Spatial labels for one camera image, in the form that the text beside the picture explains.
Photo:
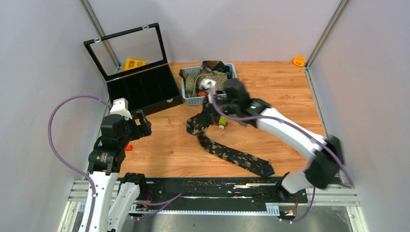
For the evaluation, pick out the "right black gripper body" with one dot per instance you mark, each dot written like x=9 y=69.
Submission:
x=228 y=108

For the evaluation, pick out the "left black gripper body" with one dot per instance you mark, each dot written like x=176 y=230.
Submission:
x=136 y=131

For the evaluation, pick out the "black floral patterned tie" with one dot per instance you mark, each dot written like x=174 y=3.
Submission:
x=198 y=124

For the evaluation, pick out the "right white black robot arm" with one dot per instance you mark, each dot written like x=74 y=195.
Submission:
x=324 y=154

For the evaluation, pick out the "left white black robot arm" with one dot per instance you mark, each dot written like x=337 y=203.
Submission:
x=103 y=213

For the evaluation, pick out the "red small plastic piece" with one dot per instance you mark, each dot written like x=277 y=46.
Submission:
x=129 y=147

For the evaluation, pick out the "red green lego car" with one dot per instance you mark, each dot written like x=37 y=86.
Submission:
x=222 y=123

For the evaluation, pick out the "olive patterned tie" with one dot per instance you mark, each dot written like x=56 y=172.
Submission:
x=193 y=83

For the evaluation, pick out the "dark blue tie in basket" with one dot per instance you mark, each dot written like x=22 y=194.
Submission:
x=213 y=66

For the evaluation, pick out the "yellow triangular plastic toy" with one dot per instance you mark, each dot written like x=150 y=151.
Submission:
x=133 y=64

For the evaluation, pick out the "black glass-lid display box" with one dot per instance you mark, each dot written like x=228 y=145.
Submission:
x=151 y=88

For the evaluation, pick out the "orange plastic block toy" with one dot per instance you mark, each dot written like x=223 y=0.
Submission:
x=299 y=61

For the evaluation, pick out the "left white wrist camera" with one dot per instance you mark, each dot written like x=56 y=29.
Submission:
x=120 y=107

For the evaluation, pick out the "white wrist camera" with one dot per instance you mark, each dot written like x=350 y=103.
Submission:
x=210 y=87
x=120 y=107

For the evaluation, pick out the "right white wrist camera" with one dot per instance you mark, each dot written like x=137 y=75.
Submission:
x=210 y=87

